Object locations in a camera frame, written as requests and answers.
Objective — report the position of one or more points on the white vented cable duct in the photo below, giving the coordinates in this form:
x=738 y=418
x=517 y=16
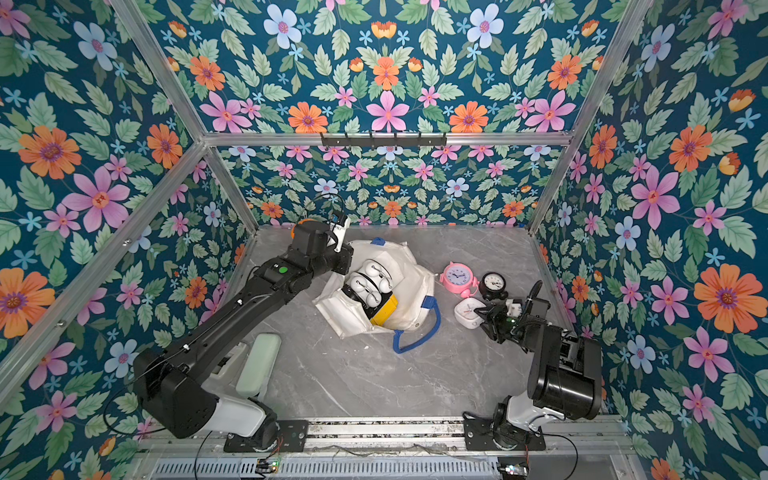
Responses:
x=329 y=468

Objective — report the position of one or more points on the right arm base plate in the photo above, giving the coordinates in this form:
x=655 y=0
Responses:
x=495 y=434

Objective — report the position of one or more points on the black hook rail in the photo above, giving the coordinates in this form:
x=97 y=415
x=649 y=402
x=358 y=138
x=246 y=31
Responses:
x=371 y=140

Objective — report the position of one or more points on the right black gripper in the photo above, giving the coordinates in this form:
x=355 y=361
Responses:
x=498 y=309

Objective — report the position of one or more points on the white canvas bag blue handles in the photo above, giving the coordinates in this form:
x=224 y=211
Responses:
x=417 y=318

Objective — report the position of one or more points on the yellow alarm clock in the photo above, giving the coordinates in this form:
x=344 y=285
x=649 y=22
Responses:
x=385 y=311

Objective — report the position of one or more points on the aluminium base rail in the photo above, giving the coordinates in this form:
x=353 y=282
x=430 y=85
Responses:
x=367 y=437

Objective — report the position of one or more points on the orange plush toy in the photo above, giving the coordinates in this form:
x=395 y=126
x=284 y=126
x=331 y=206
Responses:
x=294 y=228

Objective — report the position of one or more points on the white black twin-bell alarm clock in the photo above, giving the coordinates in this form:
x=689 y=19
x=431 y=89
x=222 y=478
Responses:
x=370 y=285

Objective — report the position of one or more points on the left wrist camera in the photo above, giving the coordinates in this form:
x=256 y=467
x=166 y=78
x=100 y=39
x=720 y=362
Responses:
x=340 y=225

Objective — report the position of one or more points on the pink alarm clock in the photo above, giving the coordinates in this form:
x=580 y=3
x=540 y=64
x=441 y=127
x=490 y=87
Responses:
x=459 y=279

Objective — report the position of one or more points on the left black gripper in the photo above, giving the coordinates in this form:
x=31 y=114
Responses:
x=344 y=256

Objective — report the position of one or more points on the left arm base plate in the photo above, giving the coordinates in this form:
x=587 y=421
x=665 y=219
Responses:
x=280 y=436

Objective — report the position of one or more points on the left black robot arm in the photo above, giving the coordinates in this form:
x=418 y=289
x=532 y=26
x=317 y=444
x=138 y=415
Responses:
x=169 y=384

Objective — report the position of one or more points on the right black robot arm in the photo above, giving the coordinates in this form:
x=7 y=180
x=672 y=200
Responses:
x=564 y=378

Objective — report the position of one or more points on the aluminium cage frame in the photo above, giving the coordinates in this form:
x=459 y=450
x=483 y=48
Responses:
x=87 y=132

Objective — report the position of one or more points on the white square alarm clock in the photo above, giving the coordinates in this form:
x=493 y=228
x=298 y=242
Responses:
x=465 y=313

